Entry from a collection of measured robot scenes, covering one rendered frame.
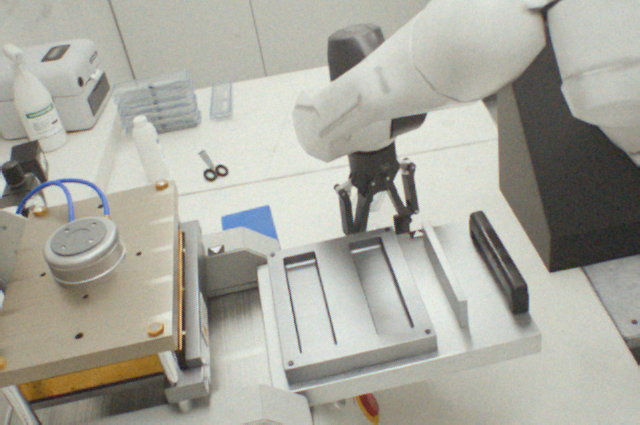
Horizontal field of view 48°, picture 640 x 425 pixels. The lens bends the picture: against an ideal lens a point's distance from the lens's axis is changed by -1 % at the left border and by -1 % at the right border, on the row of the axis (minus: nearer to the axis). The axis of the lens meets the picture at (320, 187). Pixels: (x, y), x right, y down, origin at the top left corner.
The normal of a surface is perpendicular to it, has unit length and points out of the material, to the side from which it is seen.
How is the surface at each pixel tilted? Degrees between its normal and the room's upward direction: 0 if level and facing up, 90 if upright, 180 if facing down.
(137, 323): 0
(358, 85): 80
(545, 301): 0
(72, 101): 91
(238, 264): 90
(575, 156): 46
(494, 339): 0
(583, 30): 70
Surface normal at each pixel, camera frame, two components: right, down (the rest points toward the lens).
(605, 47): -0.69, 0.18
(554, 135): -0.01, -0.17
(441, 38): -0.93, 0.17
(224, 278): 0.15, 0.54
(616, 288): -0.15, -0.81
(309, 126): -0.80, 0.29
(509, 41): 0.13, 0.25
